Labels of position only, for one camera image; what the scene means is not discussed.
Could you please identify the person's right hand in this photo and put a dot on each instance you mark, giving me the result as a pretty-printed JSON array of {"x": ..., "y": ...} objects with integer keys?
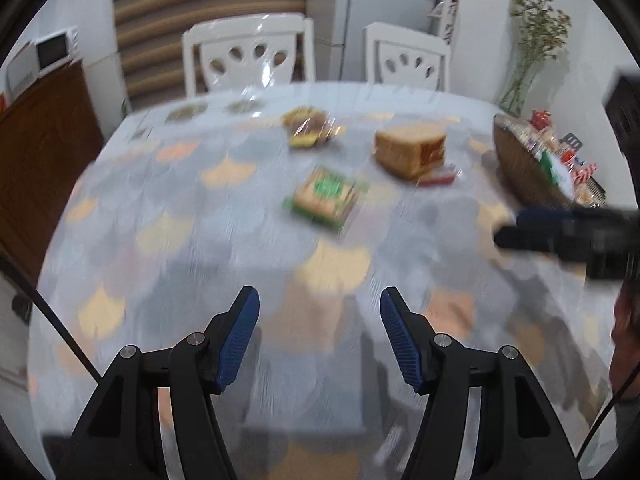
[{"x": 627, "y": 345}]

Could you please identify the orange bread packet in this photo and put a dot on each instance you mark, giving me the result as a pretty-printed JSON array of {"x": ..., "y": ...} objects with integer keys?
[{"x": 405, "y": 152}]

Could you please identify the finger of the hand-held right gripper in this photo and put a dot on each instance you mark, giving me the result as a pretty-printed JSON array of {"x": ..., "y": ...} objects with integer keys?
[
  {"x": 550, "y": 217},
  {"x": 535, "y": 240}
]

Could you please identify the green potted plant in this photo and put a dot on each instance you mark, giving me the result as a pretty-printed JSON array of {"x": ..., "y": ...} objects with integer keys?
[{"x": 125, "y": 108}]

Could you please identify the white microwave oven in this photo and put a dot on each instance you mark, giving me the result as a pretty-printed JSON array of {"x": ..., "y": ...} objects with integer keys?
[{"x": 52, "y": 50}]

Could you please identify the small dark grey object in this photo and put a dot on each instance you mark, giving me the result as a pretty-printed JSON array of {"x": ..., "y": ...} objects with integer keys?
[{"x": 573, "y": 141}]

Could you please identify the brown wooden cabinet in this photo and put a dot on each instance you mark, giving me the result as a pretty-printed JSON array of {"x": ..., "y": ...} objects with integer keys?
[{"x": 45, "y": 160}]

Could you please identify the green cracker packet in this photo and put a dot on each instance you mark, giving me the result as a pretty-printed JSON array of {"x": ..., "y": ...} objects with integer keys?
[{"x": 325, "y": 197}]

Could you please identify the dried flower bouquet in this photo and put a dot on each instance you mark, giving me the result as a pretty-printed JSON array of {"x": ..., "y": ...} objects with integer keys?
[{"x": 537, "y": 25}]

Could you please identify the brown woven basket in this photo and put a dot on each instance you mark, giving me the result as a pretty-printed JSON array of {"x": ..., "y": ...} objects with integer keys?
[{"x": 520, "y": 165}]

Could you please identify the small red ornament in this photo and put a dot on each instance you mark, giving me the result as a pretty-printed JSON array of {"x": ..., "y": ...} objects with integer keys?
[{"x": 540, "y": 117}]

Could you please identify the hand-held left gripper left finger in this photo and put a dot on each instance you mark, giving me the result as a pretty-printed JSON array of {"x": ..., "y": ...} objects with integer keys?
[{"x": 240, "y": 340}]

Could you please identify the white plastic chair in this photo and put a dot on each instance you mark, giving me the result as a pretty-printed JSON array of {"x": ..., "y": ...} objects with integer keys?
[
  {"x": 245, "y": 27},
  {"x": 400, "y": 40}
]

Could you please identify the grey refrigerator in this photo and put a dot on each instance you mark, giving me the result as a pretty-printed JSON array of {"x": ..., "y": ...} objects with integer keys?
[{"x": 365, "y": 10}]

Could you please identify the dark yellow snack packet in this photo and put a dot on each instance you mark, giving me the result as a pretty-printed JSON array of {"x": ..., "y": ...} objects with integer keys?
[{"x": 310, "y": 127}]

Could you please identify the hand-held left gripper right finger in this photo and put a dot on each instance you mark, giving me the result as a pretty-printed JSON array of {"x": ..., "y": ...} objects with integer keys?
[{"x": 400, "y": 340}]

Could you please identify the hanging paper calendar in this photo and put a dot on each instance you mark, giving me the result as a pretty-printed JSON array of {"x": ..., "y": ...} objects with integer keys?
[{"x": 447, "y": 12}]

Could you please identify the small red snack packet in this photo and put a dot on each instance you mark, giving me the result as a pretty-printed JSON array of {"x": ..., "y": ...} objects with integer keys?
[{"x": 437, "y": 176}]

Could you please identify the purple beige snack packet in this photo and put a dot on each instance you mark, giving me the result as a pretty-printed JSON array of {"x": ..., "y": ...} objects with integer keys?
[
  {"x": 537, "y": 132},
  {"x": 590, "y": 192}
]

